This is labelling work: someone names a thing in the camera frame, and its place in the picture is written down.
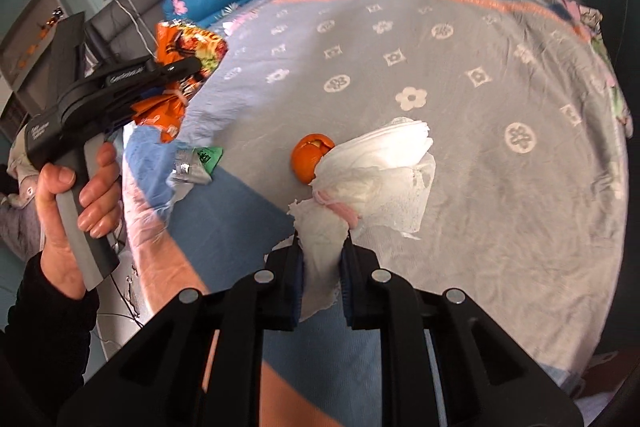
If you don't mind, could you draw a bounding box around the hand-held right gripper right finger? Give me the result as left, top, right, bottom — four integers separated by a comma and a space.
339, 237, 585, 427

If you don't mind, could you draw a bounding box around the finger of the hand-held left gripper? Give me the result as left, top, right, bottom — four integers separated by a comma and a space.
104, 55, 203, 90

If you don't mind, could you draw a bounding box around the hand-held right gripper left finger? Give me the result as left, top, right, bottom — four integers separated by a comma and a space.
57, 240, 306, 427

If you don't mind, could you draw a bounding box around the orange snack bag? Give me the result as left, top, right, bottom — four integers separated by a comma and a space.
130, 19, 230, 144

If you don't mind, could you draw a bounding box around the white paper towel pink band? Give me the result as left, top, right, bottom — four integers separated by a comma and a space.
287, 116, 436, 321

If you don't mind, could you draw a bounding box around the person's left forearm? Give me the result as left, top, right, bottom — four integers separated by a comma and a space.
0, 251, 102, 427

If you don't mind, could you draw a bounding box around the person's left hand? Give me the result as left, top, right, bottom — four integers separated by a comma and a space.
35, 141, 124, 301

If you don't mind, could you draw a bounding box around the small grey green wrapper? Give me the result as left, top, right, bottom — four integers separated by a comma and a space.
169, 145, 225, 186

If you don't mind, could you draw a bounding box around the peeled orange on left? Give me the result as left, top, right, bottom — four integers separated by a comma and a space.
291, 132, 336, 184

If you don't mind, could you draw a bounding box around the grey patterned bedspread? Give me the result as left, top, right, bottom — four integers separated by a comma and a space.
122, 0, 632, 427

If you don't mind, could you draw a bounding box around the floral bed sheet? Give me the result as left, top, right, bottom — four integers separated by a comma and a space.
564, 0, 634, 138

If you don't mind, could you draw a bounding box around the white charging cable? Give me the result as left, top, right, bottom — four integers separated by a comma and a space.
117, 0, 151, 58

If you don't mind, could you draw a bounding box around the wall shelf unit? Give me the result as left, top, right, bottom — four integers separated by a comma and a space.
0, 0, 71, 94

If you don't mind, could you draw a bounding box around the thin black cable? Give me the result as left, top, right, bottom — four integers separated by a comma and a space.
95, 234, 146, 348

